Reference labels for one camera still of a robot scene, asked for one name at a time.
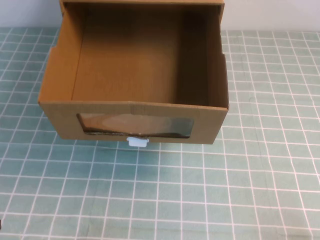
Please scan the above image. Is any cardboard drawer with window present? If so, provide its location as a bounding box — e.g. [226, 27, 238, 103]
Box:
[37, 2, 230, 147]

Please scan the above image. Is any white plastic drawer handle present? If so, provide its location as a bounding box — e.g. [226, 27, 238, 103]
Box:
[126, 136, 151, 149]

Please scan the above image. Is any green grid tablecloth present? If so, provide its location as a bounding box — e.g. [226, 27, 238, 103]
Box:
[0, 26, 320, 240]

